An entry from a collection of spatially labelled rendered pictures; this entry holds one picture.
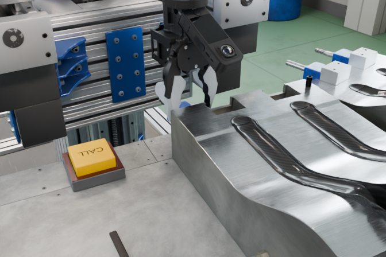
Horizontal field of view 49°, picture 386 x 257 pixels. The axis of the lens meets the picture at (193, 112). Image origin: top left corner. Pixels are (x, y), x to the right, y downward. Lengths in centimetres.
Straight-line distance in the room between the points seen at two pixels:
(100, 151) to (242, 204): 26
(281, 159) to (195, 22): 24
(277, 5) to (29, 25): 337
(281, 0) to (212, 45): 340
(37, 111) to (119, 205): 34
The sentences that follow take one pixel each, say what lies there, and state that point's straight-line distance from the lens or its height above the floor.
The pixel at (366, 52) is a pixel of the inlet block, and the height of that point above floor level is 88.
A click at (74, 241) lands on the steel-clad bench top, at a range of 59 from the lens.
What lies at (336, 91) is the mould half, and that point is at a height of 86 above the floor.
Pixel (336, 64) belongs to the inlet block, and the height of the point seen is 88.
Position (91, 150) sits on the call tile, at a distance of 67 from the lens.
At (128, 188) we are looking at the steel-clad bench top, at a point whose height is 80.
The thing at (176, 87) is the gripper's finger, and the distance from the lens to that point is 69.
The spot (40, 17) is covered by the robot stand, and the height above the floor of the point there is 99.
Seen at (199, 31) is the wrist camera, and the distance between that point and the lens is 64.
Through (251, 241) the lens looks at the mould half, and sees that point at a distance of 52.
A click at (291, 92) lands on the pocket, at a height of 88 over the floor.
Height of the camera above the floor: 121
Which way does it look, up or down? 30 degrees down
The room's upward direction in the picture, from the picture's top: straight up
